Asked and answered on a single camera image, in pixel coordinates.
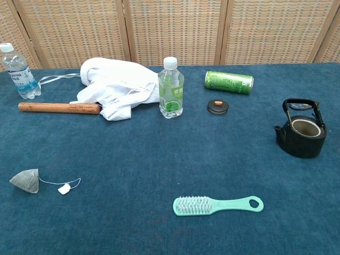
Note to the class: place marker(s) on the black teapot lid wooden knob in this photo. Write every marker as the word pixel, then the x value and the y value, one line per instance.
pixel 217 109

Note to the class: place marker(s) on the black cast iron teapot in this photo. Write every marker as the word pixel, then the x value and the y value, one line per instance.
pixel 300 146

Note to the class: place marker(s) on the blue table cover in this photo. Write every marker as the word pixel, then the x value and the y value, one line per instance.
pixel 132 159

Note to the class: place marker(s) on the mint green plastic brush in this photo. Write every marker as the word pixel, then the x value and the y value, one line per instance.
pixel 228 205

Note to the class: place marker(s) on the green label water bottle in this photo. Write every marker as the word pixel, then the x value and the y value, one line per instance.
pixel 171 93

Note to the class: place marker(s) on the woven bamboo folding screen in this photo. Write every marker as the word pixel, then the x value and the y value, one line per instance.
pixel 172 32

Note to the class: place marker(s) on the white cloth with ribbon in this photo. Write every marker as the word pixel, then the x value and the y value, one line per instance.
pixel 117 79

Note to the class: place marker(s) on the wooden rolling pin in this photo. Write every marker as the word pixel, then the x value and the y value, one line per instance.
pixel 53 107

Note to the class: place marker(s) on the green drink can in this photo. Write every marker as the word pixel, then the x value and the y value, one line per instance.
pixel 228 82

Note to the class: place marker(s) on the blue label water bottle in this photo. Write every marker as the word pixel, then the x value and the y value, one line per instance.
pixel 21 77

